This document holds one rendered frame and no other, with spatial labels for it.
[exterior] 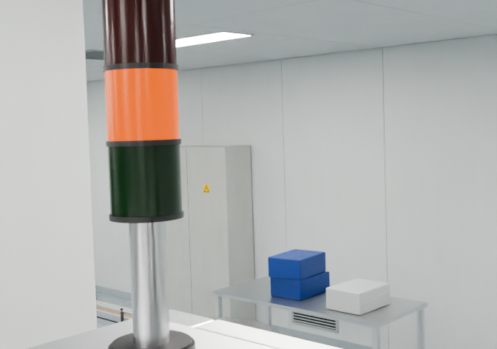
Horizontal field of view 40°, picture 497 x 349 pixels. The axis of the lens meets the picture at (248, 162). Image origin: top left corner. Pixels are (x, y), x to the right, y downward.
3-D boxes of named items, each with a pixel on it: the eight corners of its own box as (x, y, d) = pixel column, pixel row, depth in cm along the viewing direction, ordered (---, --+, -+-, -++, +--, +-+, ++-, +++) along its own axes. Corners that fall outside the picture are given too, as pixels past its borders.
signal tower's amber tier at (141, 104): (137, 142, 44) (134, 65, 43) (92, 143, 47) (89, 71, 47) (194, 139, 47) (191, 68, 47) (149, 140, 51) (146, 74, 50)
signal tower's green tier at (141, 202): (140, 220, 44) (137, 145, 44) (95, 216, 47) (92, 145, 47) (197, 212, 48) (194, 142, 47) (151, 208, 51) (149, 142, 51)
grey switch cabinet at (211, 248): (228, 339, 735) (222, 147, 725) (156, 321, 816) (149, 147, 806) (256, 330, 767) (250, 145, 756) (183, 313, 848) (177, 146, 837)
